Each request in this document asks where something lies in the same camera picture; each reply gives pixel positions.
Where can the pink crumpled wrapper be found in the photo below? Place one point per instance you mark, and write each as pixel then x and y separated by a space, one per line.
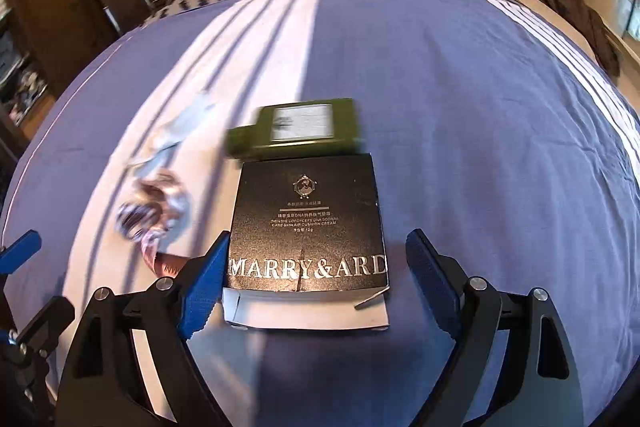
pixel 150 212

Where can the green flat bottle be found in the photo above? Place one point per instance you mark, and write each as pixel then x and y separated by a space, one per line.
pixel 300 129

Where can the blue white striped blanket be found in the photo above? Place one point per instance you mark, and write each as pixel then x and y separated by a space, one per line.
pixel 475 132

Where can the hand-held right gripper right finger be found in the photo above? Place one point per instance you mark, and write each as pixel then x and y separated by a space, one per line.
pixel 430 277

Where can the pile of folded clothes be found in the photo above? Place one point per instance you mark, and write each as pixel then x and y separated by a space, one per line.
pixel 20 77

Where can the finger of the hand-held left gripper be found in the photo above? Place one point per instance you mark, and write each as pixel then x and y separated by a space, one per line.
pixel 20 252
pixel 47 322

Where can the cream mattress sheet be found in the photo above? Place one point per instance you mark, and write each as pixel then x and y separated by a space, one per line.
pixel 550 17

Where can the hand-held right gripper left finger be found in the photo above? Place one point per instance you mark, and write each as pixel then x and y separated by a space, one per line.
pixel 205 287

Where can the black cardboard box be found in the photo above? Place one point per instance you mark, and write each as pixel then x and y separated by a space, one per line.
pixel 305 222

